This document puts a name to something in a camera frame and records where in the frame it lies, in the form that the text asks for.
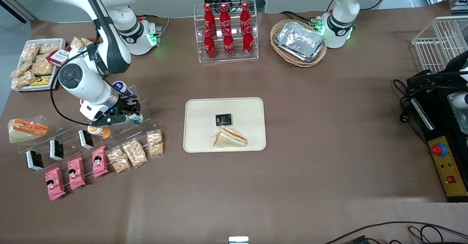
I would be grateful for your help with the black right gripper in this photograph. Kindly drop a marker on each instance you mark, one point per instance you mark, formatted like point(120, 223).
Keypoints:
point(128, 106)

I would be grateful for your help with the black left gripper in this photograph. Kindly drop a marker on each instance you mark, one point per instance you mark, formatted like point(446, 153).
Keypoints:
point(444, 79)

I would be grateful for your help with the green lid yogurt cup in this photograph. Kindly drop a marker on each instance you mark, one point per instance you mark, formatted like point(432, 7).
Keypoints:
point(137, 119)

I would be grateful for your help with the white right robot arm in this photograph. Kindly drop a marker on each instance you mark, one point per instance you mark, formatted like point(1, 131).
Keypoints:
point(109, 46)

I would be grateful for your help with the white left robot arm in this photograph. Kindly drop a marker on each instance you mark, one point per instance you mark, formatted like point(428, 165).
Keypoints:
point(338, 3)

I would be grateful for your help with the white rectangular tray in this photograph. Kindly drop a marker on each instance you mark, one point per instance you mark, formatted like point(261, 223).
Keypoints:
point(60, 44)

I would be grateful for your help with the silver foil tray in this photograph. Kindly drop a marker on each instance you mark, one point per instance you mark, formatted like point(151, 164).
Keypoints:
point(301, 37)
point(312, 57)

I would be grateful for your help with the beige plastic tray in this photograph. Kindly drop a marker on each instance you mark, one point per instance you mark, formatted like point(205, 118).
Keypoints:
point(248, 127)

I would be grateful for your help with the blue lid yogurt cup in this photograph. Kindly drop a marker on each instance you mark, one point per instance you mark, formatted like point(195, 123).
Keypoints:
point(121, 87)

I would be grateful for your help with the orange lid yogurt cup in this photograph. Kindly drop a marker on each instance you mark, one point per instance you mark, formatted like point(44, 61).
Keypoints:
point(100, 131)

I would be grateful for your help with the clear bag of brown snacks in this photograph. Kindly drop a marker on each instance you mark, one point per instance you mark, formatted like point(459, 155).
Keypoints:
point(23, 79)
point(87, 41)
point(118, 160)
point(43, 68)
point(49, 48)
point(134, 152)
point(21, 69)
point(30, 53)
point(155, 143)
point(76, 43)

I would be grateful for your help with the black machine box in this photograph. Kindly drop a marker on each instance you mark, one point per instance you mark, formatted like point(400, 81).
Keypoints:
point(438, 123)

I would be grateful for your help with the clear plastic container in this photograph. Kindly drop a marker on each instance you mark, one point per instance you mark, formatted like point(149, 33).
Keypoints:
point(459, 118)

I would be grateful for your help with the small black box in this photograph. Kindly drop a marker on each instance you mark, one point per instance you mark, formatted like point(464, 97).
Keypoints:
point(56, 149)
point(34, 160)
point(86, 139)

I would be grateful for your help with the pink snack packet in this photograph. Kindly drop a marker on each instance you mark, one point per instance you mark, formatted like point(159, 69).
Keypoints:
point(99, 161)
point(55, 183)
point(76, 173)

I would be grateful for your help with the red emergency stop button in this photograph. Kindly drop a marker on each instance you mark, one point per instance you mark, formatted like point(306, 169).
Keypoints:
point(438, 149)

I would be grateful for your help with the clear acrylic stepped display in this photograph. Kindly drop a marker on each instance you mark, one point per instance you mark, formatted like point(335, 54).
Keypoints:
point(65, 141)

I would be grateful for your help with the dark brown wicker basket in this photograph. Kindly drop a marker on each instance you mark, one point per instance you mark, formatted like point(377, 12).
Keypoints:
point(94, 39)

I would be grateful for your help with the yellow control panel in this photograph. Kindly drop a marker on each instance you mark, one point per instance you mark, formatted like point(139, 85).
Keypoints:
point(451, 167)

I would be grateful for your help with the flat black packet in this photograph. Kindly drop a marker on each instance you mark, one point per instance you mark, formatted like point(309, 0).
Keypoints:
point(223, 119)

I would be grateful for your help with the red cookie box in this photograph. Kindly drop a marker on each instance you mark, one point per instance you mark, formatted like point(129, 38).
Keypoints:
point(58, 57)

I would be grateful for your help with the yellow snack packet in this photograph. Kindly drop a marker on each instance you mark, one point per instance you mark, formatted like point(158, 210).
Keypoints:
point(41, 80)

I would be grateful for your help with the wrapped triangle sandwich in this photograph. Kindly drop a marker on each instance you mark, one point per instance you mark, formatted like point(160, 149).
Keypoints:
point(230, 138)
point(27, 129)

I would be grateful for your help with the red cola bottle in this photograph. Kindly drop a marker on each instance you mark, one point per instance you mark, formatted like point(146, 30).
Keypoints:
point(210, 46)
point(224, 16)
point(248, 44)
point(229, 45)
point(207, 17)
point(245, 15)

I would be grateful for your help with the brown table cover sheet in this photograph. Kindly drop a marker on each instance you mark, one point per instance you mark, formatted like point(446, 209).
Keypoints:
point(329, 145)

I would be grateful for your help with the clear acrylic bottle rack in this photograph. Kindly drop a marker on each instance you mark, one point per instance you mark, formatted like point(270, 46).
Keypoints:
point(252, 50)

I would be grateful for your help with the light wicker basket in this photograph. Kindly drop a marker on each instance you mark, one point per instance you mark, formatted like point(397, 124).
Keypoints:
point(281, 56)

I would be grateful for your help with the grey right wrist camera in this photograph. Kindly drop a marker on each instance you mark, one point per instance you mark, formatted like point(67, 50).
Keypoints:
point(109, 120)

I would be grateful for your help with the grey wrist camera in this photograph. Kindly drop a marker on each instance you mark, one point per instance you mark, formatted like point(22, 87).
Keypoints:
point(109, 120)
point(460, 99)

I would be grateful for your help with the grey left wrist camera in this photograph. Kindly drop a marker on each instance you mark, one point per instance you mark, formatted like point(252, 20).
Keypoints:
point(460, 99)

